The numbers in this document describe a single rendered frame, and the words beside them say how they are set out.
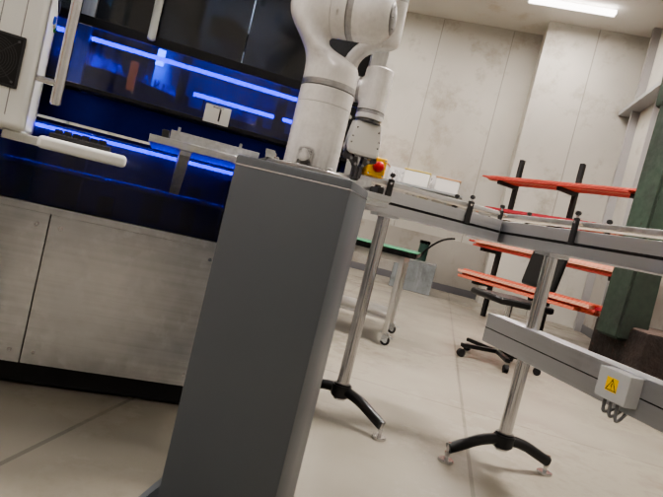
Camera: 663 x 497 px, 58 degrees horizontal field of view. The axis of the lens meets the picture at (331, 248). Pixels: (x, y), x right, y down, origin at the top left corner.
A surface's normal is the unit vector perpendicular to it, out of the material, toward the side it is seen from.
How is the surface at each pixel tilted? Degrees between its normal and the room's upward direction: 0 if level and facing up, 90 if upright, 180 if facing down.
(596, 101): 90
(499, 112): 90
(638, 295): 90
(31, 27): 90
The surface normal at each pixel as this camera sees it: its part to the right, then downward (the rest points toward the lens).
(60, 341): 0.27, 0.11
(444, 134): -0.18, 0.00
